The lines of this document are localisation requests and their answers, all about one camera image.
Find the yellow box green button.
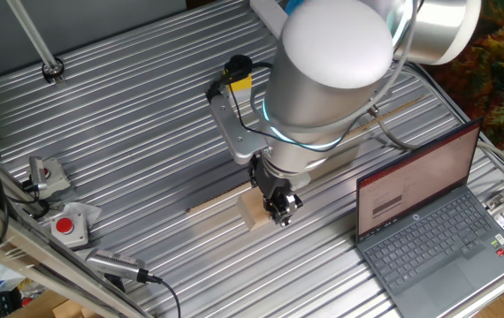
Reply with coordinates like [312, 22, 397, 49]
[223, 72, 254, 105]

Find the silver camera mount bracket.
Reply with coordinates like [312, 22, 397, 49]
[209, 90, 271, 166]

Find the aluminium pole with foot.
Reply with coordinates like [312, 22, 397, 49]
[6, 0, 66, 86]

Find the grey base power cable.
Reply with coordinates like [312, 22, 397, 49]
[369, 103, 504, 180]

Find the silver ribbed camera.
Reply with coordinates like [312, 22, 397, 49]
[28, 155, 50, 193]

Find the colourful patterned cloth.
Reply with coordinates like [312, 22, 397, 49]
[424, 0, 504, 151]

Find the brown cardboard box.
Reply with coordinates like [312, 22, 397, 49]
[6, 289, 105, 318]

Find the grey box red button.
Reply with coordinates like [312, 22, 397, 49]
[50, 214, 90, 249]
[28, 156, 73, 201]

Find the black thin camera cable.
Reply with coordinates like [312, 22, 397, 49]
[139, 271, 182, 318]

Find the light wooden cube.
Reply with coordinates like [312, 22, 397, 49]
[236, 187, 276, 233]

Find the aluminium frame beam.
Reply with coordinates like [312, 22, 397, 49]
[0, 132, 156, 318]

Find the white crumpled tissue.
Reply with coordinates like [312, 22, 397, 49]
[63, 201, 103, 233]

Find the silver camera with cable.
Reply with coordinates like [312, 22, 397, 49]
[84, 248, 151, 284]

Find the brown cardboard board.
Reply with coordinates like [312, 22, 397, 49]
[185, 95, 426, 231]

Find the grey laptop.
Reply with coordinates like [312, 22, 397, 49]
[355, 117, 504, 318]

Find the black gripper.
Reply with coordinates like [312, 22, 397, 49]
[248, 152, 304, 228]

